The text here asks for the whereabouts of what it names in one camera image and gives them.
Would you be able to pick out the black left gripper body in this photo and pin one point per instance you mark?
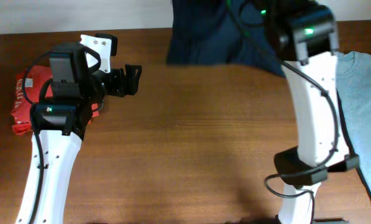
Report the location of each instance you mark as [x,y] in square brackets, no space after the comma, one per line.
[112,84]

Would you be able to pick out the navy blue shorts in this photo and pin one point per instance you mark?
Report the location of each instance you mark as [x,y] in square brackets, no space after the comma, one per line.
[219,32]

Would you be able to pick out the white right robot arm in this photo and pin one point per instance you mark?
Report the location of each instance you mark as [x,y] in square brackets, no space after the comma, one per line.
[304,36]

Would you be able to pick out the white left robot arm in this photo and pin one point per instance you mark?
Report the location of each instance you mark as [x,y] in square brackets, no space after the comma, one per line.
[58,133]

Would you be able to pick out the folded red t-shirt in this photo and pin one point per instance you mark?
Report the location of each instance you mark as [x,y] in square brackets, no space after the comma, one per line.
[33,85]

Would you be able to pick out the grey t-shirt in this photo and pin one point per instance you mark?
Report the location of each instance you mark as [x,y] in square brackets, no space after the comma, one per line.
[353,77]

